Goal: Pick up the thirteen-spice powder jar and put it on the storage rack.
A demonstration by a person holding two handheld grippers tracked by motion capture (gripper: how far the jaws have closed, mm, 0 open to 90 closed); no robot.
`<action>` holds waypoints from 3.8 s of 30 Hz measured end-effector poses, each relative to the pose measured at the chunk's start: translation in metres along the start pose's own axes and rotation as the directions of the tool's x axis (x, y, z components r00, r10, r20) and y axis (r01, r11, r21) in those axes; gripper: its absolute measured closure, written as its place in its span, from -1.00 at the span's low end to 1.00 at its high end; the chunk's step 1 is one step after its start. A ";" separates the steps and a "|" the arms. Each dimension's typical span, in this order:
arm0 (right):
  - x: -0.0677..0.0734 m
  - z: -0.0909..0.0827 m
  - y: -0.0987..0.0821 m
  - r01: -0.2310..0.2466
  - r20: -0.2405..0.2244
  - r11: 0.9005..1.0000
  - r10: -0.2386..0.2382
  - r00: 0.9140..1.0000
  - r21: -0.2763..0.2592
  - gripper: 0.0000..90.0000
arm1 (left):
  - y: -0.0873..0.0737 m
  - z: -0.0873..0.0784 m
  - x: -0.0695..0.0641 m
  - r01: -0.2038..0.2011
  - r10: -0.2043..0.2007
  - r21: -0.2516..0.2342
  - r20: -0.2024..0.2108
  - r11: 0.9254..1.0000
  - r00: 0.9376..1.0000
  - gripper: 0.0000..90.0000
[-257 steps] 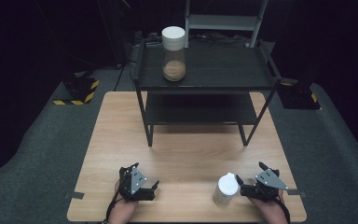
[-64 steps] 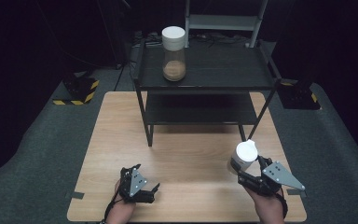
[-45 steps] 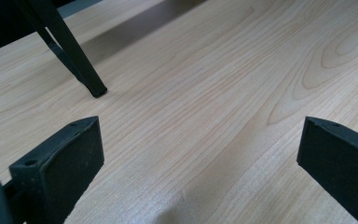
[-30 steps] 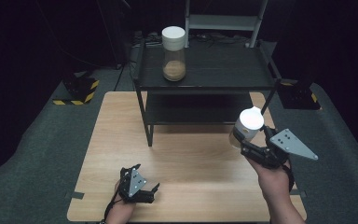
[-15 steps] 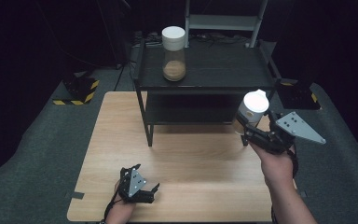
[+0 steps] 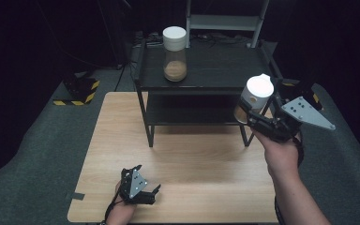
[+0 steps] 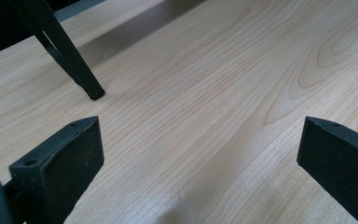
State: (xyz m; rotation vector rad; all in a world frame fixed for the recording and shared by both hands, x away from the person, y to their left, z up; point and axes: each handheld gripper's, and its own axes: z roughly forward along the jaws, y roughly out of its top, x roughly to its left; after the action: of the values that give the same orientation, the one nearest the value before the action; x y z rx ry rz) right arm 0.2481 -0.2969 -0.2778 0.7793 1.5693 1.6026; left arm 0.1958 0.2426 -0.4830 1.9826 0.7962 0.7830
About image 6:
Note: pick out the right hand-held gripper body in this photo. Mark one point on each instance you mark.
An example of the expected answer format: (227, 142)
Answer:
(293, 120)

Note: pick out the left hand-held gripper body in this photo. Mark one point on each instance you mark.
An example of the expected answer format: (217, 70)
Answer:
(136, 187)

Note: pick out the glass jar of brown powder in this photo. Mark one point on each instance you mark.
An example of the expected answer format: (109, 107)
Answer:
(175, 70)
(258, 90)

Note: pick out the black two-tier shelf rack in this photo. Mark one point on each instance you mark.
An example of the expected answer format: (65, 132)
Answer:
(218, 65)

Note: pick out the person's left hand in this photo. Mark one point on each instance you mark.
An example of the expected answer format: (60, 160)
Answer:
(120, 214)

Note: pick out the person's right hand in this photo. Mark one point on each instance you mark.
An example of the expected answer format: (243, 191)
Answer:
(279, 154)

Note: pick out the yellow-black striped stand base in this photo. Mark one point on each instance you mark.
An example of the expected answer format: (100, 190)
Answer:
(81, 89)
(309, 90)

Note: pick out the dark tape piece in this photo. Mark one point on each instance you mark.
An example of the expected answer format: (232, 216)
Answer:
(75, 196)

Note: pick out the grey metal stand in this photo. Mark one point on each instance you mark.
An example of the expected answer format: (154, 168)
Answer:
(225, 22)

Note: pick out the grey carpet mat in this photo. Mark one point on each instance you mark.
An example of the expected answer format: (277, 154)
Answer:
(43, 156)

